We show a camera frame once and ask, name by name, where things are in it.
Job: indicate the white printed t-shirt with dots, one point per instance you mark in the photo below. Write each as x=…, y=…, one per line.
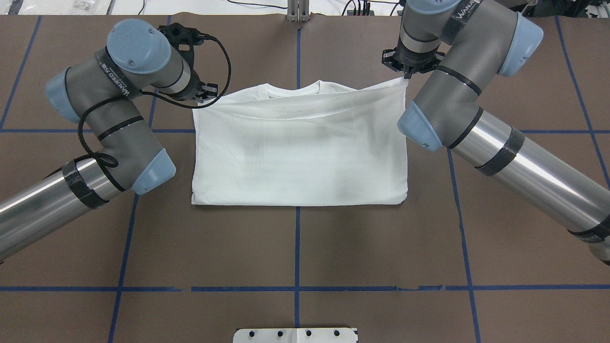
x=323, y=145

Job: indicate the aluminium frame post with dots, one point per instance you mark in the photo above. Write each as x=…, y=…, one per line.
x=298, y=10

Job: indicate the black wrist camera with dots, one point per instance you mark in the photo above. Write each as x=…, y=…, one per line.
x=183, y=39

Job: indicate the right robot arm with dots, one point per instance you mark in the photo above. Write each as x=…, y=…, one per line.
x=464, y=45

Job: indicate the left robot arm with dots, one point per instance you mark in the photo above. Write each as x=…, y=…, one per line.
x=121, y=151

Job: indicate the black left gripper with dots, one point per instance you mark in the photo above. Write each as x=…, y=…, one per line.
x=193, y=88

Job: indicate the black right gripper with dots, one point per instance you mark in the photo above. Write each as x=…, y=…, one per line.
x=413, y=62

